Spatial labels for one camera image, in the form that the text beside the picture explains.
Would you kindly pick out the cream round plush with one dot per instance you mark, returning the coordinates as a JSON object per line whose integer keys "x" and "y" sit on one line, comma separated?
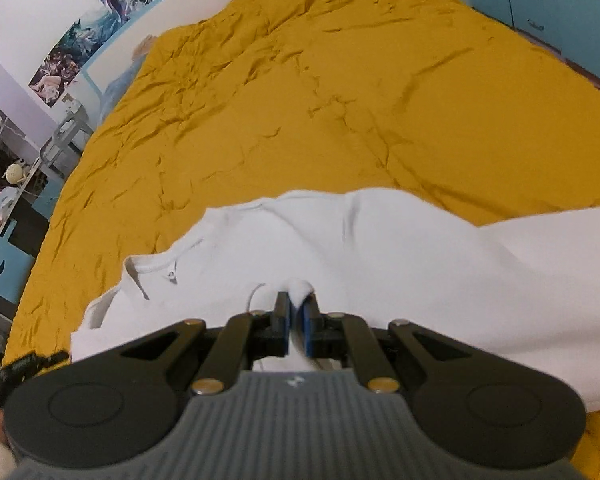
{"x": 15, "y": 174}

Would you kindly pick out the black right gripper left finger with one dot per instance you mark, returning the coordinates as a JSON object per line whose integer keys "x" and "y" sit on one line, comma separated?
{"x": 244, "y": 339}

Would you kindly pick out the anime wall posters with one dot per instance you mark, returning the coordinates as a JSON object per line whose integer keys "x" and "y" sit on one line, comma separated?
{"x": 79, "y": 44}

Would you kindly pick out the blue pillow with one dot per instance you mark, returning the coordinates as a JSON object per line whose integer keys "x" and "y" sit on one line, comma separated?
{"x": 117, "y": 88}

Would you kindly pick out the desk with shelf unit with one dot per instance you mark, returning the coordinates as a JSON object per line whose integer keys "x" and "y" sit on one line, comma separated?
{"x": 16, "y": 147}

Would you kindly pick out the mustard yellow bed quilt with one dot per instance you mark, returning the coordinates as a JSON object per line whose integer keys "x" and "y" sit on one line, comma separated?
{"x": 267, "y": 97}

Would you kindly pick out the white printed t-shirt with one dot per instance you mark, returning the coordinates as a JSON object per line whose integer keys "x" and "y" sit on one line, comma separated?
{"x": 527, "y": 289}

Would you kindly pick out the blue smiley desk chair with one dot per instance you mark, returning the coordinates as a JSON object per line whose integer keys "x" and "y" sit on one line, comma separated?
{"x": 15, "y": 266}

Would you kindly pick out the white blue apple headboard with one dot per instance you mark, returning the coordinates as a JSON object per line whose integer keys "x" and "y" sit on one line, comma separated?
{"x": 114, "y": 57}

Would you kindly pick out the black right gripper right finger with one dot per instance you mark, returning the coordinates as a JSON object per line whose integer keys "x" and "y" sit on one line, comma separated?
{"x": 348, "y": 339}

